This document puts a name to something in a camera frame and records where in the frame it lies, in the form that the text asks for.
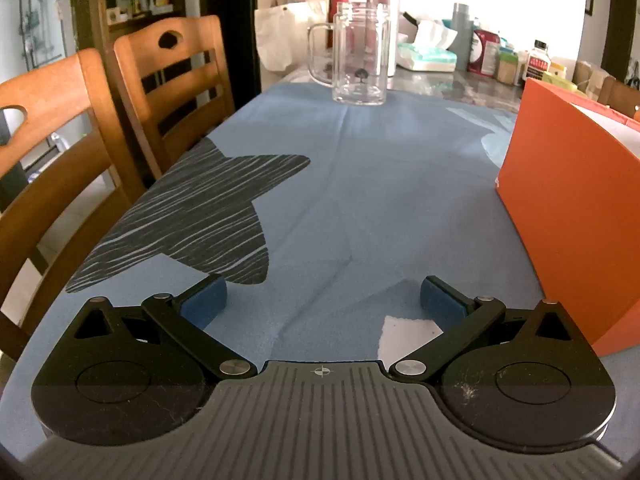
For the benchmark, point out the red snack packet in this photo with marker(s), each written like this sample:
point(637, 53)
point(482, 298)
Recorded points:
point(484, 52)

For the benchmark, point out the blue star-print tablecloth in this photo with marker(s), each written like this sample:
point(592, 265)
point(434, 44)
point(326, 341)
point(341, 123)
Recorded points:
point(380, 185)

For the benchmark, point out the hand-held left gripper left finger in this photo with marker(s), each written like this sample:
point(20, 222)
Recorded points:
point(205, 301)

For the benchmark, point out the beige carton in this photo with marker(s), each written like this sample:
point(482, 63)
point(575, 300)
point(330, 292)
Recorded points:
point(508, 67)

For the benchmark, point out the wooden chair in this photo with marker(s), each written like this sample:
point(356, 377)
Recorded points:
point(175, 90)
point(55, 185)
point(620, 97)

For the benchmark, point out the grey bottle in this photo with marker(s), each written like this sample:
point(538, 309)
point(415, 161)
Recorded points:
point(462, 35)

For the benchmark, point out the orange cardboard box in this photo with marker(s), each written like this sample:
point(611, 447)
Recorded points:
point(570, 200)

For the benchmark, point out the dark-capped red-label bottle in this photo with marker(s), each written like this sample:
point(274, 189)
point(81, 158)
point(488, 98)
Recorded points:
point(539, 60)

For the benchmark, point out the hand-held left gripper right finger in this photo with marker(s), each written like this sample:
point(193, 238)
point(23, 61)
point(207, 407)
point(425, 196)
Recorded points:
point(440, 301)

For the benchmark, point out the clear glass mug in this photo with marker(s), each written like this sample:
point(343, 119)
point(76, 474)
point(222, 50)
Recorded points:
point(360, 60)

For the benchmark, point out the white paper bag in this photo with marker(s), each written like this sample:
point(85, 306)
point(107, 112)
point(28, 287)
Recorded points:
point(280, 35)

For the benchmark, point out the yellow-green box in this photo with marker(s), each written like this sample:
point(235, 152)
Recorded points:
point(560, 77)

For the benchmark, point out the white paper scrap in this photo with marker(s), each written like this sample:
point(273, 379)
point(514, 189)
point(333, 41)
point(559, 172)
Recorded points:
point(405, 337)

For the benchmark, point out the green tissue pack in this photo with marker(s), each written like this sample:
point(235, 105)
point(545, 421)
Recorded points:
point(427, 55)

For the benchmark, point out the red folding umbrella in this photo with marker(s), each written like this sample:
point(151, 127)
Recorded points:
point(341, 10)

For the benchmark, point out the wooden shelf cabinet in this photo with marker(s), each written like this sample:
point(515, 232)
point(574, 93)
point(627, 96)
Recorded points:
point(135, 5)

